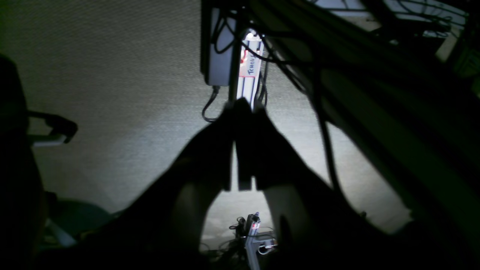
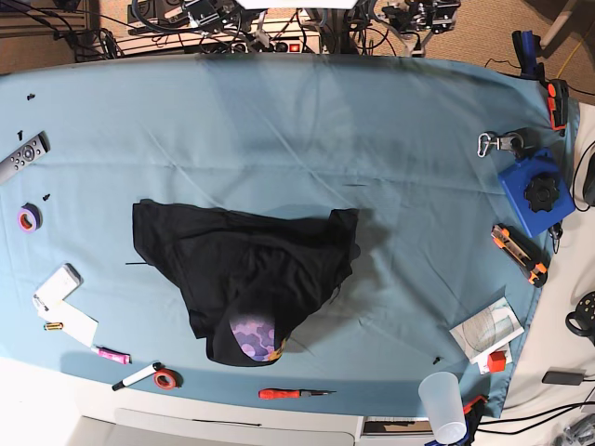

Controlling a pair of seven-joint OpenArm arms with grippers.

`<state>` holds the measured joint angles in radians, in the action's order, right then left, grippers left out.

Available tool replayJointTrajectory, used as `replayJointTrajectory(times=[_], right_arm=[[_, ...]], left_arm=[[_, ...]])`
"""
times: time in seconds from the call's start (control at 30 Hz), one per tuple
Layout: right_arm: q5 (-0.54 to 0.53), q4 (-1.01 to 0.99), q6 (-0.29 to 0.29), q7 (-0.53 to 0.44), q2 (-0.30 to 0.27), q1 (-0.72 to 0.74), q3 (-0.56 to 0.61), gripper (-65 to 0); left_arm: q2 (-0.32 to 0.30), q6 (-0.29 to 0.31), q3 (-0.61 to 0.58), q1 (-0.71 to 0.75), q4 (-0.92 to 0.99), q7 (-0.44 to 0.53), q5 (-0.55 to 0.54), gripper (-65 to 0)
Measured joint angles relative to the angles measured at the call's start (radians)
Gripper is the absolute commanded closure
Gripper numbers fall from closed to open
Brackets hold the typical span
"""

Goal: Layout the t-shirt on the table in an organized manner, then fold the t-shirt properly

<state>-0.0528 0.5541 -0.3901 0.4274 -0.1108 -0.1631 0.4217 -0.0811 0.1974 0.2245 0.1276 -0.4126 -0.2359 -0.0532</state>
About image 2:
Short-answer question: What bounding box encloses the black t-shirt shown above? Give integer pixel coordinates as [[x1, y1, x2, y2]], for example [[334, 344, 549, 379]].
[[132, 199, 359, 367]]

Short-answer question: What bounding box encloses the light blue table cloth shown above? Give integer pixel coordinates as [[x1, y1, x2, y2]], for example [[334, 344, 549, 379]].
[[1, 55, 579, 416]]

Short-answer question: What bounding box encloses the white power strip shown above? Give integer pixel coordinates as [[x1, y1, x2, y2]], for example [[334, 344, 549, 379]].
[[179, 27, 326, 54]]

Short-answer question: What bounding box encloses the white marker pen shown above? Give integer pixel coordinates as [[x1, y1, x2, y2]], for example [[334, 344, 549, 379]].
[[112, 361, 164, 391]]

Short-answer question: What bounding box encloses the silver carabiner clip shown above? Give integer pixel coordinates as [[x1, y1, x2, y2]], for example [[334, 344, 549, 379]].
[[477, 132, 492, 158]]

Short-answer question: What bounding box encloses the red tape roll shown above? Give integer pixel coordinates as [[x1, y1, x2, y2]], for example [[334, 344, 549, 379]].
[[153, 368, 183, 390]]

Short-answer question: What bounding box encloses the black zip tie on ledge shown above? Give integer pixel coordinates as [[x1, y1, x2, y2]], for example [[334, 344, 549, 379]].
[[192, 419, 262, 427]]

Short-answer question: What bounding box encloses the translucent plastic cup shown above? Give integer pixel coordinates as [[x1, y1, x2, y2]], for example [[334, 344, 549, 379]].
[[418, 372, 468, 445]]

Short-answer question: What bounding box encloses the pink tube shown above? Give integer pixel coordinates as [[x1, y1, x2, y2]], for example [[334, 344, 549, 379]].
[[91, 346, 131, 365]]

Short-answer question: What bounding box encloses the orange black utility knife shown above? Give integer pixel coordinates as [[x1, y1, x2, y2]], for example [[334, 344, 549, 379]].
[[491, 223, 549, 288]]

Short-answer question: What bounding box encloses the white power bank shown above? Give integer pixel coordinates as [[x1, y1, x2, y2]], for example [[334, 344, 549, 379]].
[[33, 263, 83, 314]]

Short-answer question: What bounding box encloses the small red cube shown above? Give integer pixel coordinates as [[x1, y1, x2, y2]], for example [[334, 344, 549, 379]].
[[487, 351, 507, 374]]

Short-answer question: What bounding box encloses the blue box with knob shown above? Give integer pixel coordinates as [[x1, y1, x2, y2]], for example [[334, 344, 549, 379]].
[[498, 149, 575, 238]]

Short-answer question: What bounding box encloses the white paper card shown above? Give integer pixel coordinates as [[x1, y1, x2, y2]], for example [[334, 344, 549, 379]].
[[38, 301, 99, 348]]

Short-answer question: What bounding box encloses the purple tape roll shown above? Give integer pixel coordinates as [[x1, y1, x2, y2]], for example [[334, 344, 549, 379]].
[[18, 203, 43, 233]]

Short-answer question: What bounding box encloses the gold AA battery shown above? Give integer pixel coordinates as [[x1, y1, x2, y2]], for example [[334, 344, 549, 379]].
[[44, 322, 64, 331]]

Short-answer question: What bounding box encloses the grey remote control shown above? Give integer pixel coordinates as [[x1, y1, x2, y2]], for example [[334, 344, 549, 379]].
[[0, 131, 50, 184]]

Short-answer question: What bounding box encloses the blue clamp tool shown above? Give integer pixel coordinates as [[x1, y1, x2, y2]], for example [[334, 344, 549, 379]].
[[511, 31, 545, 82]]

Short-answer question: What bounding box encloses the orange black tool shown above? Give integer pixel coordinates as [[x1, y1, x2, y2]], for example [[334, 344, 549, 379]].
[[548, 79, 569, 132]]

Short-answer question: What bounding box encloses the black power adapter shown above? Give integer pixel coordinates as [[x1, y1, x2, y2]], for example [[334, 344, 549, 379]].
[[541, 371, 585, 386]]

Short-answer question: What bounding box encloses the red handled screwdriver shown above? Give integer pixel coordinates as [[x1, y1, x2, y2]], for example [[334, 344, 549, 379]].
[[258, 388, 333, 400]]

